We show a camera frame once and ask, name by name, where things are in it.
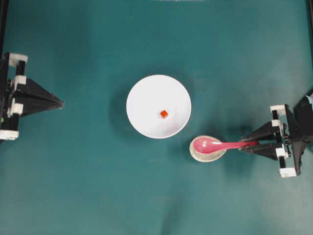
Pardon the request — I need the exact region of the speckled ceramic spoon rest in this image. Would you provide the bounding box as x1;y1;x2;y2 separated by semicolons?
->
189;136;226;163

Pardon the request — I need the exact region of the small red block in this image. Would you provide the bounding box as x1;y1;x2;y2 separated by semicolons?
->
160;110;168;118

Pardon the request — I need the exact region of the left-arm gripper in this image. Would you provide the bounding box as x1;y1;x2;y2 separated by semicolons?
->
0;52;64;141

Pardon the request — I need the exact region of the pink plastic spoon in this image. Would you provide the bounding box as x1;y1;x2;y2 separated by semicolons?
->
192;137;259;154

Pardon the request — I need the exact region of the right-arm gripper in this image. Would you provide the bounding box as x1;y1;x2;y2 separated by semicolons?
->
240;104;313;177

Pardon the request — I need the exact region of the white bowl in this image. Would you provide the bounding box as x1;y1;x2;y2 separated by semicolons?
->
126;74;192;139

